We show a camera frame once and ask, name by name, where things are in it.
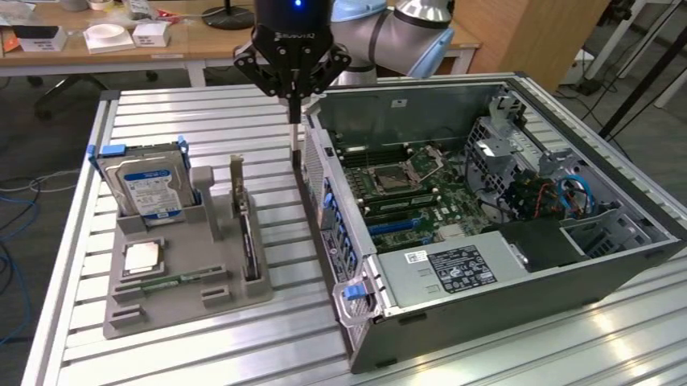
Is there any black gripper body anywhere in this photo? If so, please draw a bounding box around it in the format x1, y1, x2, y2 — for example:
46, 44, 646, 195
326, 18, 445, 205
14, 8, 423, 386
251, 0, 338, 97

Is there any black graphics card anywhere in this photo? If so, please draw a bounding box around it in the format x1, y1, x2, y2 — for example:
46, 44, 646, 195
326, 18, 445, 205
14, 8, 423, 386
229, 154, 265, 283

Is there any black lamp base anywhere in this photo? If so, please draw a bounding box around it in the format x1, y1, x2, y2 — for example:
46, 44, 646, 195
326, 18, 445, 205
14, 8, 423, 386
201, 0, 257, 31

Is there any small white box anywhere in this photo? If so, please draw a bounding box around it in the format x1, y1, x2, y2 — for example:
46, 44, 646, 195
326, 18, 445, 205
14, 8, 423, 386
131, 22, 173, 48

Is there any black RAM slot bank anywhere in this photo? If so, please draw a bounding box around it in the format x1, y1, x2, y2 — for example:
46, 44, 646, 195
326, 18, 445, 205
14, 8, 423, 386
358, 191, 438, 218
337, 144, 410, 168

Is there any clear plastic bag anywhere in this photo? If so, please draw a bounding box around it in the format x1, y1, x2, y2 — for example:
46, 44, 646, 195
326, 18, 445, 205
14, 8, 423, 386
125, 0, 163, 21

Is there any white square bowl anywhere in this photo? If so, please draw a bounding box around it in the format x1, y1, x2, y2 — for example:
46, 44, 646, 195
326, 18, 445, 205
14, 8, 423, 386
83, 23, 138, 55

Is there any metal socket cover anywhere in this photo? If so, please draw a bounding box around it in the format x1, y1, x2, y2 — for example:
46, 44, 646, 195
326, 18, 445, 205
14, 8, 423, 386
406, 143, 449, 172

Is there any CPU socket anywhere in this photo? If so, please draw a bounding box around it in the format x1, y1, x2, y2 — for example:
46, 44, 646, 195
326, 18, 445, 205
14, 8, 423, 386
367, 162, 418, 196

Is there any wooden desk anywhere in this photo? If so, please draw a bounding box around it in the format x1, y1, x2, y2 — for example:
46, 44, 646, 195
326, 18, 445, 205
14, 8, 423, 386
0, 0, 483, 88

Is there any black office chair base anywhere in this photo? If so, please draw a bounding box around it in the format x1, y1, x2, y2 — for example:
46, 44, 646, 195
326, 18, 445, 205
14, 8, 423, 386
26, 70, 161, 120

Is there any hard disk with blue carrier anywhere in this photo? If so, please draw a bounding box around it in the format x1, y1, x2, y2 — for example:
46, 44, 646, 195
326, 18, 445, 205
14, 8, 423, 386
87, 135, 203, 220

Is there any silver drive cage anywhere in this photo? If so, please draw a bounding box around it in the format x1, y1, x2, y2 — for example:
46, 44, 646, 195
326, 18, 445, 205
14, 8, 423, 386
465, 116, 538, 194

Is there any wooden cabinet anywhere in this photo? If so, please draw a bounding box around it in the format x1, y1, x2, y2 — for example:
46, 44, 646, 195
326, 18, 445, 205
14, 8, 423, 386
454, 0, 613, 92

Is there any white box with black top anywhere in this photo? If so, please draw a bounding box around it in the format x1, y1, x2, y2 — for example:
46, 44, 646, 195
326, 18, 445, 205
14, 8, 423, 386
11, 24, 70, 53

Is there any green motherboard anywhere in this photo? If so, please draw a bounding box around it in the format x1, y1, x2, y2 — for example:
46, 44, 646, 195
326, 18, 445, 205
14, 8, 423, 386
333, 136, 495, 253

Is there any blue expansion slot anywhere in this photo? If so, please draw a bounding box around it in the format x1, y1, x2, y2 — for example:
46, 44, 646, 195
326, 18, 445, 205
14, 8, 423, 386
369, 219, 421, 238

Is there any orange box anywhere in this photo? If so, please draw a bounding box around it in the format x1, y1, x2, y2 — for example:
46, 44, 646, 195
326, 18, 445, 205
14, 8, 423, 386
0, 27, 23, 57

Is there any silver CPU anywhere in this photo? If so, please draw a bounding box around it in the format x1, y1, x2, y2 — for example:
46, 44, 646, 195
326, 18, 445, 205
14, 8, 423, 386
123, 243, 165, 274

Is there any grey power supply unit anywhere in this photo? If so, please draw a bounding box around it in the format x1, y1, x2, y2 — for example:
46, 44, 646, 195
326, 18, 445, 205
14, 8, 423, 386
375, 232, 531, 309

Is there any green RAM stick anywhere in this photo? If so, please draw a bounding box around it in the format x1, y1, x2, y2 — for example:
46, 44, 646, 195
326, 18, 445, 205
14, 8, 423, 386
117, 268, 225, 290

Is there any black slanted pole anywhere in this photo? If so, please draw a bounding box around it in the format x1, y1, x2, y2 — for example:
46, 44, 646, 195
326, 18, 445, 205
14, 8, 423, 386
598, 23, 687, 140

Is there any black plastic shroud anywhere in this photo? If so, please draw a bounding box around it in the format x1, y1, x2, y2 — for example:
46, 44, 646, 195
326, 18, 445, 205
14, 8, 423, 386
498, 219, 586, 274

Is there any grey parts rack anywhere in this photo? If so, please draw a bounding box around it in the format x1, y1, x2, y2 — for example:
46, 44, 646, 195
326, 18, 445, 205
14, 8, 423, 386
102, 164, 277, 340

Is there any grey disk bay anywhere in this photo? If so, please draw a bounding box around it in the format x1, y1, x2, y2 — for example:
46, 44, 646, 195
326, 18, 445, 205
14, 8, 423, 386
558, 208, 654, 259

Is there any black open PC case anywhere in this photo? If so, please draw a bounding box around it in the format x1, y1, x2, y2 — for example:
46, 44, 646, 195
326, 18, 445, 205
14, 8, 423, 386
289, 72, 687, 375

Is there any white floor cable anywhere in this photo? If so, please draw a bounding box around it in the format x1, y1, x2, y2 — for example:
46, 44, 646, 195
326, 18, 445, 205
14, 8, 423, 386
0, 168, 82, 194

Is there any white table frame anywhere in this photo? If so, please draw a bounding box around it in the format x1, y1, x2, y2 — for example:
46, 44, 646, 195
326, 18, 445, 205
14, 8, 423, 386
582, 0, 687, 109

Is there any light blue wire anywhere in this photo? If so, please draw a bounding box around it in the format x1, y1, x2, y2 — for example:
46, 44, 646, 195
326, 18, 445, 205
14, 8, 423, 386
555, 175, 597, 214

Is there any blue floor cable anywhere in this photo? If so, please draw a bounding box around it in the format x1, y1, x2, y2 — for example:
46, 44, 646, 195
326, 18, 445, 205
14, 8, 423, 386
0, 195, 42, 346

